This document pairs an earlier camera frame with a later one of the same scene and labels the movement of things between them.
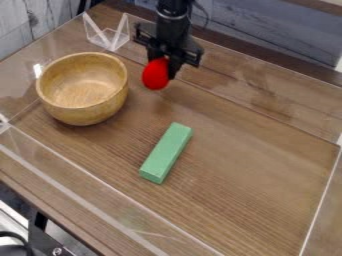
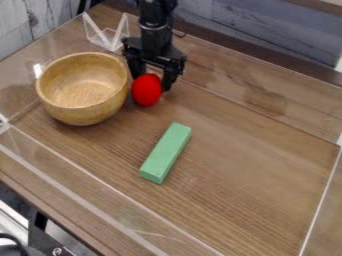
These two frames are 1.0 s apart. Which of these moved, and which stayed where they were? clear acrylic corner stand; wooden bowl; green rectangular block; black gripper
Moved: black gripper
Stayed: green rectangular block; wooden bowl; clear acrylic corner stand
